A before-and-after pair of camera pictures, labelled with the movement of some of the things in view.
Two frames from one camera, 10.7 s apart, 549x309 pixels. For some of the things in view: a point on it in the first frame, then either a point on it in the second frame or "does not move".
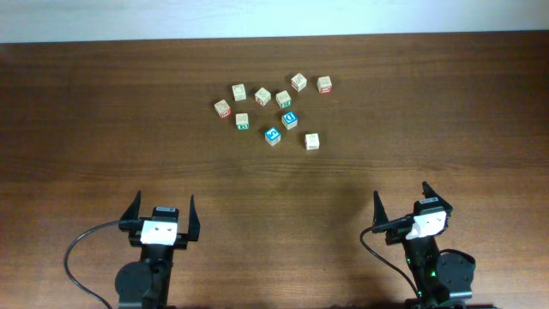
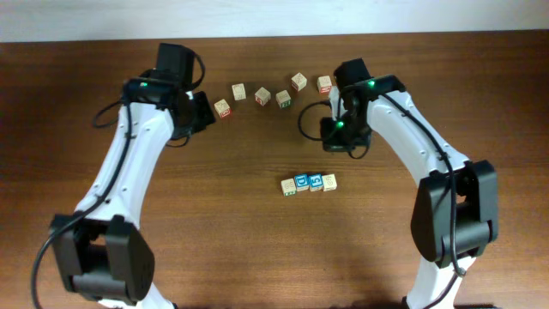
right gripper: (380, 216) → (332, 144)
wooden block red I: (298, 82) does not move
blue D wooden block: (289, 120) → (302, 182)
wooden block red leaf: (311, 142) → (329, 183)
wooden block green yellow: (242, 121) → (288, 187)
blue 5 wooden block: (272, 136) → (316, 182)
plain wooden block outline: (239, 92) does not move
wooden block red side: (223, 108) does not move
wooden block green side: (283, 99) does not move
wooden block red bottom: (325, 85) does not move
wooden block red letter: (262, 96) does not move
